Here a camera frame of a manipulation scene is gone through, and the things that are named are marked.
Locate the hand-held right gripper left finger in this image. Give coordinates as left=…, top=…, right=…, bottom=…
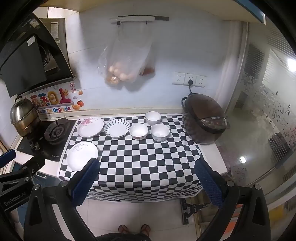
left=23, top=158, right=101, bottom=241

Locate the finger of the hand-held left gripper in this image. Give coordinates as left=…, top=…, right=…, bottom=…
left=14, top=158, right=46, bottom=178
left=0, top=149, right=16, bottom=168

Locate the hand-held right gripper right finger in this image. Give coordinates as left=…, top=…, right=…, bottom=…
left=194, top=159, right=271, bottom=241

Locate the plain white plate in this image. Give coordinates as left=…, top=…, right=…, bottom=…
left=67, top=141, right=99, bottom=172

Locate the blue striped plate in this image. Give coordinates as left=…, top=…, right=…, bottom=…
left=104, top=118, right=131, bottom=139

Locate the blue patterned bowl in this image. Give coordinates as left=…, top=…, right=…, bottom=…
left=151, top=124, right=171, bottom=142

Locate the white bowl with dark rim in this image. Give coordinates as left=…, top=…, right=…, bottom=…
left=145, top=111, right=162, bottom=126

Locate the black gas stove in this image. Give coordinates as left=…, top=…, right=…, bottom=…
left=16, top=117, right=77, bottom=161

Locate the stainless steel steamer pot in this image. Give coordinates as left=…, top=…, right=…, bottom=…
left=10, top=96, right=41, bottom=137

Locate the black and white checkered tablecloth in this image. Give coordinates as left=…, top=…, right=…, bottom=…
left=58, top=113, right=209, bottom=202

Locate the brown rice cooker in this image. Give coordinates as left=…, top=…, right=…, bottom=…
left=181, top=93, right=228, bottom=145

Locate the black range hood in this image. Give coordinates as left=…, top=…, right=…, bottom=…
left=0, top=13, right=77, bottom=98

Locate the frosted glass sliding door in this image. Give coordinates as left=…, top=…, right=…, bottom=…
left=228, top=22, right=296, bottom=193

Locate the clear plastic bag of eggs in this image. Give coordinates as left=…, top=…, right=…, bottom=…
left=97, top=24, right=154, bottom=90

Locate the plastic bag with red contents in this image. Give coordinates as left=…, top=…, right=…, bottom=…
left=139, top=64, right=156, bottom=77

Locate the colourful wall sticker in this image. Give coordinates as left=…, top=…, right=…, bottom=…
left=24, top=82, right=85, bottom=115

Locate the white wall outlet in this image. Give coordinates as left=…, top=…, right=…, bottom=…
left=195, top=75, right=206, bottom=88
left=184, top=73, right=197, bottom=87
left=172, top=72, right=186, bottom=85

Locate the white wall hook rail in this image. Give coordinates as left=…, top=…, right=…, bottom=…
left=110, top=15, right=170, bottom=25

